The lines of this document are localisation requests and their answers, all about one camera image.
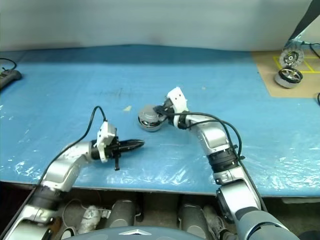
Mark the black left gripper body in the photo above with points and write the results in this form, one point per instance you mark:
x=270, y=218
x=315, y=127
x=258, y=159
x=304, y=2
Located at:
x=112, y=147

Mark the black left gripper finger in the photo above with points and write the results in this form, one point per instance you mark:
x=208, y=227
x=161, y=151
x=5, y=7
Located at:
x=131, y=148
x=132, y=142

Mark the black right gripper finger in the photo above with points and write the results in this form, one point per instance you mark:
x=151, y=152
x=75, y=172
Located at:
x=165, y=119
x=161, y=109

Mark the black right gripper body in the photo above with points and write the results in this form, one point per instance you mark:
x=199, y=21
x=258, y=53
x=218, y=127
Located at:
x=168, y=106

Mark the grey round metal part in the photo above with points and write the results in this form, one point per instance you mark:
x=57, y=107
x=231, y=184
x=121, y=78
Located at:
x=148, y=115

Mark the black rotor with silver spokes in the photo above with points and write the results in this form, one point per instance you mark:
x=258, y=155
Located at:
x=150, y=127

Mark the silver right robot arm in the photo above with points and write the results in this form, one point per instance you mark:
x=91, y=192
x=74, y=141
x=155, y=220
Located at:
x=217, y=140

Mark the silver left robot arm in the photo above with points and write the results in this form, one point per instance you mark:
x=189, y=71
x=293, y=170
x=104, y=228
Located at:
x=62, y=167

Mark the silver wheel part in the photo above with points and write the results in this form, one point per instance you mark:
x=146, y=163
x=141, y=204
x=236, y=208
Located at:
x=287, y=78
x=291, y=57

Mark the pale triangular paper scrap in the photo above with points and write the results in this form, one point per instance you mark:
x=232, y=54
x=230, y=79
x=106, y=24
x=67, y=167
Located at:
x=128, y=108

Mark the dark grey rounded cylinder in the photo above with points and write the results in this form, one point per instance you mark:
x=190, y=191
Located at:
x=192, y=215
x=123, y=212

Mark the white shoe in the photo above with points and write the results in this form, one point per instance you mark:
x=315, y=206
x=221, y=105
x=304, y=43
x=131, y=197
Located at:
x=90, y=218
x=215, y=220

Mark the grey robot torso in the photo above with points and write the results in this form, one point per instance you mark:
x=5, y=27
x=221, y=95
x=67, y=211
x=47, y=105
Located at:
x=150, y=233

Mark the brown cardboard sheet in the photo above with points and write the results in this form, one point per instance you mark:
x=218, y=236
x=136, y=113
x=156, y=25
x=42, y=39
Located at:
x=265, y=75

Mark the black handheld controller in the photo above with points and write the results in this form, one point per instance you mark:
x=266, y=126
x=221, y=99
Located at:
x=10, y=76

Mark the black tripod leg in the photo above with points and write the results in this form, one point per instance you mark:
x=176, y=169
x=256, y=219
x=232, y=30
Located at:
x=303, y=17

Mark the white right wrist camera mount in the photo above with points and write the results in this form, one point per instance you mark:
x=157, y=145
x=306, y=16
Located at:
x=178, y=98

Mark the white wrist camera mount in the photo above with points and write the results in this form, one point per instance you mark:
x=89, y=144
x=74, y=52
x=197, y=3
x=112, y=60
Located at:
x=106, y=135
x=178, y=98

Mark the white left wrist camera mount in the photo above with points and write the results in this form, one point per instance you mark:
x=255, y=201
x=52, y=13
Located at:
x=106, y=135

